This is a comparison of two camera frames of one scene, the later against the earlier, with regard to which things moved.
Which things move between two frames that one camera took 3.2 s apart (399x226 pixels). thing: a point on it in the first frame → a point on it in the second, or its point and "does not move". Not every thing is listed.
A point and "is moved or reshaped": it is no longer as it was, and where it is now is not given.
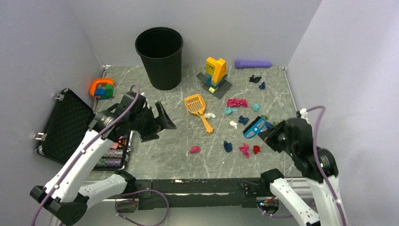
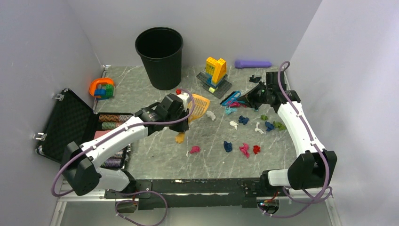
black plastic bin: x=160 y=48 does not move
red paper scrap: x=256 y=149 does not move
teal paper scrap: x=228 y=110 does not move
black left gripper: x=162 y=122 → x=183 y=126
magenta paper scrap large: x=234 y=102 does not move
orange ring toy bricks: x=102 y=88 does not move
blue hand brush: x=257 y=125 → x=233 y=97
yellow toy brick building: x=214 y=76 does not move
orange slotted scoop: x=196 y=103 is moved or reshaped
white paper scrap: x=233 y=124 does not move
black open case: x=69 y=118 does not move
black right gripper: x=269 y=134 → x=249 y=100
